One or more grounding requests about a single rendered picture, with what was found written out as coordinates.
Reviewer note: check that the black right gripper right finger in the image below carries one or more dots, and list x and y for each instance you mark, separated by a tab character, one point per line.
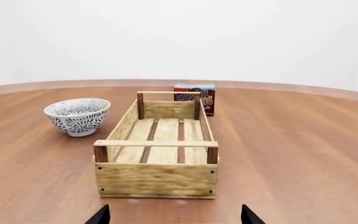
251	216

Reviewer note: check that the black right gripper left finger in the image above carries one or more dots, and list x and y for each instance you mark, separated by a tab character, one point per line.
100	216

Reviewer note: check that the wooden slatted tray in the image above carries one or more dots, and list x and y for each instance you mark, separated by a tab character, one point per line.
157	161

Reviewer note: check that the white black patterned bowl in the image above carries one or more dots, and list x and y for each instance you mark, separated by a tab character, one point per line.
77	116

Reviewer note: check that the chocolate pudding box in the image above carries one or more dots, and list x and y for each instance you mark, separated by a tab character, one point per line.
208	98

